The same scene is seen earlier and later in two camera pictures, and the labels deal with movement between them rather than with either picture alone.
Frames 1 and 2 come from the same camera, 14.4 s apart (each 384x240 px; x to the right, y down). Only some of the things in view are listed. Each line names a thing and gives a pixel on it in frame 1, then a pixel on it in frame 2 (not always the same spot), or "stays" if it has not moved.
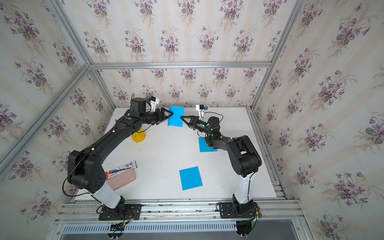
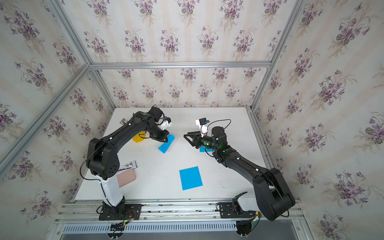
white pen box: x=119 y=170 stays
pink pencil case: x=115 y=182 stays
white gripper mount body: x=151 y=105 → x=166 y=123
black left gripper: x=160 y=118 → x=162 y=138
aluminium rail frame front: x=278 y=219 stays
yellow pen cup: x=139 y=136 stays
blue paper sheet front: x=190 y=178 stays
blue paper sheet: x=203 y=147 stays
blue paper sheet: x=175 y=120 → x=165 y=146
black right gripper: x=193 y=119 → x=196 y=139
